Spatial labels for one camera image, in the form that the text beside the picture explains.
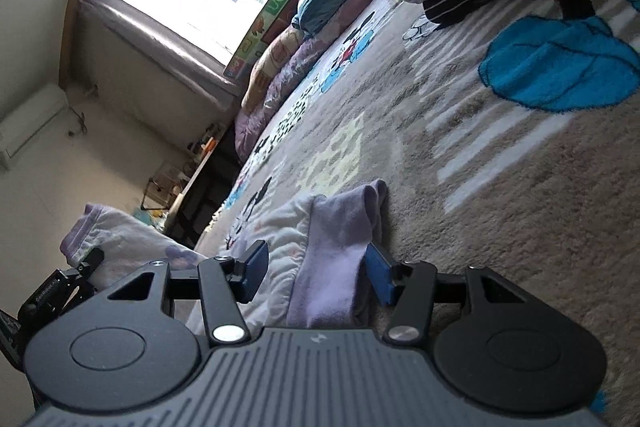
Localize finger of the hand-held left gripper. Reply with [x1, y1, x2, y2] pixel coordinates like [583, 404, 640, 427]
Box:
[76, 248, 107, 284]

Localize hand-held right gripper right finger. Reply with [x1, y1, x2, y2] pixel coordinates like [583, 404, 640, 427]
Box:
[364, 242, 532, 348]

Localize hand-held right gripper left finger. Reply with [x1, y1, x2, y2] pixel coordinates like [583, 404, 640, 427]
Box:
[106, 240, 269, 349]

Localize white corduroy pants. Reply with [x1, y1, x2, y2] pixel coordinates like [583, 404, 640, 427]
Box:
[59, 179, 392, 332]

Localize dark wooden desk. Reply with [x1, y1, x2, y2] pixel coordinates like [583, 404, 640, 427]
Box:
[166, 126, 242, 249]

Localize cartoon printed blanket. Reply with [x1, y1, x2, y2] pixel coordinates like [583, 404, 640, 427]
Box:
[192, 0, 640, 410]

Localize white air conditioner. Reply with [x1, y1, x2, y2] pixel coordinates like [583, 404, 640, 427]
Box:
[0, 85, 70, 172]

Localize purple floral quilt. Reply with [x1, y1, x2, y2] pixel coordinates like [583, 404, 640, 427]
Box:
[234, 0, 392, 158]

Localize cartoon print pillow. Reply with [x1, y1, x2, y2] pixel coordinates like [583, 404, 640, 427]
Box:
[240, 27, 307, 108]

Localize grey pink curtain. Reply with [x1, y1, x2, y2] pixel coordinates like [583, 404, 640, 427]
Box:
[79, 0, 247, 101]

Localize colourful alphabet foam mat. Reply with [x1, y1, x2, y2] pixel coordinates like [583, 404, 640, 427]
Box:
[222, 0, 335, 80]

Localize air conditioner power cable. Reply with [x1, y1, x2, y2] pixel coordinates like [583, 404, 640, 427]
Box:
[67, 99, 90, 138]

